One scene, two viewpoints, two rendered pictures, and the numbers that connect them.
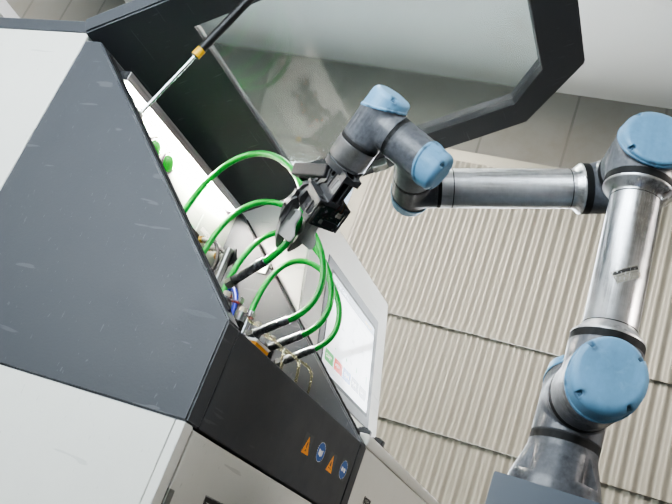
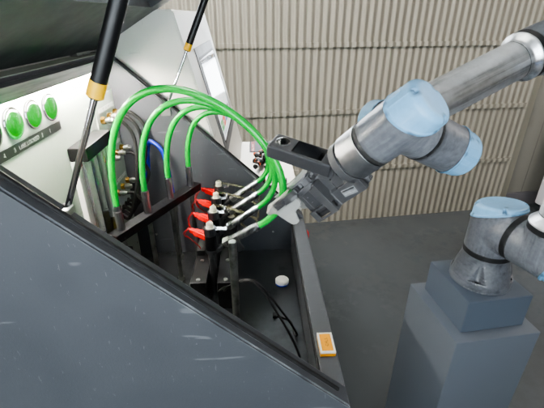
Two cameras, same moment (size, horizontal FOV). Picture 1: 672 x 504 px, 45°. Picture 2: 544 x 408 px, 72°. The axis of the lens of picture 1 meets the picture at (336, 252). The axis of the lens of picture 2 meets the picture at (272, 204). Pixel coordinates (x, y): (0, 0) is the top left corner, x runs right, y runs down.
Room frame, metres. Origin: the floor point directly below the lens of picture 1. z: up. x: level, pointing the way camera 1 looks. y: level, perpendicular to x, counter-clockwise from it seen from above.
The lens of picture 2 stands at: (0.90, 0.43, 1.53)
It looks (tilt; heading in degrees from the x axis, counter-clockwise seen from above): 27 degrees down; 330
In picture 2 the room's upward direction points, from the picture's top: straight up
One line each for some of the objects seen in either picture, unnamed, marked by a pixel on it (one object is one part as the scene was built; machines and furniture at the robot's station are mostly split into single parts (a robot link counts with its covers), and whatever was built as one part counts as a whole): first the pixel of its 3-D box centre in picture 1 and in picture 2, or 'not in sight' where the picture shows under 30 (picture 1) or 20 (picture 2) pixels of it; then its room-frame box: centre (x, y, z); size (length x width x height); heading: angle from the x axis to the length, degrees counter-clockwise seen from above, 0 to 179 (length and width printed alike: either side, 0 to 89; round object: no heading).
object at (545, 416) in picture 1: (576, 401); (497, 225); (1.32, -0.47, 1.07); 0.13 x 0.12 x 0.14; 172
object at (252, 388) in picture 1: (285, 434); (308, 302); (1.51, -0.03, 0.87); 0.62 x 0.04 x 0.16; 152
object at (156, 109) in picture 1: (186, 150); (55, 78); (1.74, 0.41, 1.43); 0.54 x 0.03 x 0.02; 152
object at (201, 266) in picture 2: not in sight; (219, 265); (1.73, 0.12, 0.91); 0.34 x 0.10 x 0.15; 152
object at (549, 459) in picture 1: (558, 469); (483, 261); (1.33, -0.47, 0.95); 0.15 x 0.15 x 0.10
